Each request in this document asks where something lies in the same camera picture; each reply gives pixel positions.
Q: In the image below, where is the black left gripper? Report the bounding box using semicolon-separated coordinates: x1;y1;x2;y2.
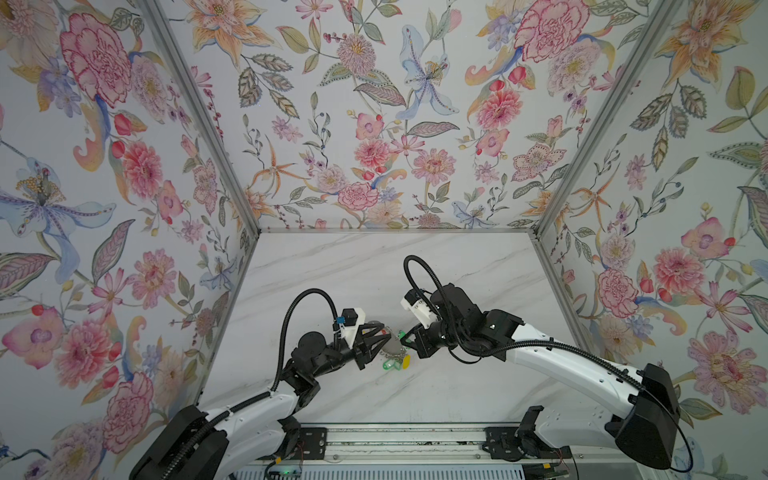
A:
308;327;391;381

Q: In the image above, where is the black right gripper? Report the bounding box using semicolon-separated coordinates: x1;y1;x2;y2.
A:
397;316;466;359

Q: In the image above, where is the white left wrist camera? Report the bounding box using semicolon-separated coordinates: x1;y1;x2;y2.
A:
336;308;366;349

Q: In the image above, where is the aluminium corner frame post right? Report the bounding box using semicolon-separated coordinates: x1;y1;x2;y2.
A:
530;1;679;240

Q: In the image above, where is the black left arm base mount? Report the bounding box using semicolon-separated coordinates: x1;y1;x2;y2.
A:
266;427;328;461

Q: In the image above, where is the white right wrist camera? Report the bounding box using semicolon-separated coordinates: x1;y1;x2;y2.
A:
400;289;440;329

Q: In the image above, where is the silver metal keyring with keys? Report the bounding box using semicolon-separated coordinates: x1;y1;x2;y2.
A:
380;326;409;369

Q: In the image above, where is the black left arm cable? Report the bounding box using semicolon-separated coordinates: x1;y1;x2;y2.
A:
269;287;340;392

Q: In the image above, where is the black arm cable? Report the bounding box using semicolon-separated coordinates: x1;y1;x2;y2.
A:
403;254;695;474
269;287;340;392

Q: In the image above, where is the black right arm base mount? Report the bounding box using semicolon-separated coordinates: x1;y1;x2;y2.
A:
481;426;573;462

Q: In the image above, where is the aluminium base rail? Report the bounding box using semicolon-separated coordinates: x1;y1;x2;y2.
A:
239;421;661;466

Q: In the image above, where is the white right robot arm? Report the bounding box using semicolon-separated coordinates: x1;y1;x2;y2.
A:
401;284;680;470

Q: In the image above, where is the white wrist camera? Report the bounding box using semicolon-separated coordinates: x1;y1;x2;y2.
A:
336;308;366;349
400;289;440;329

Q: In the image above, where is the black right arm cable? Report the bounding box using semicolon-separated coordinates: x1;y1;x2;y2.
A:
403;254;695;474

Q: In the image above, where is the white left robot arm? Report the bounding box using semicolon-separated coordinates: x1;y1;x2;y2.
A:
129;320;391;479

